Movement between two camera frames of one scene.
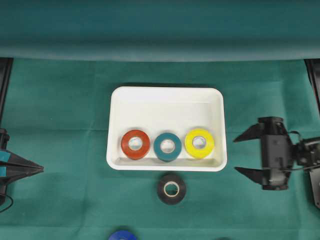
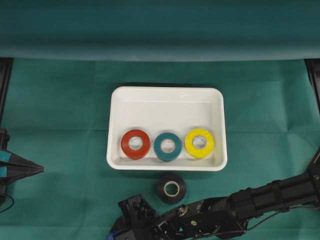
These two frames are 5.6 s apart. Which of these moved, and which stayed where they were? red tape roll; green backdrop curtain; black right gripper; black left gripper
Moved: black right gripper
Stayed: green backdrop curtain; black left gripper; red tape roll
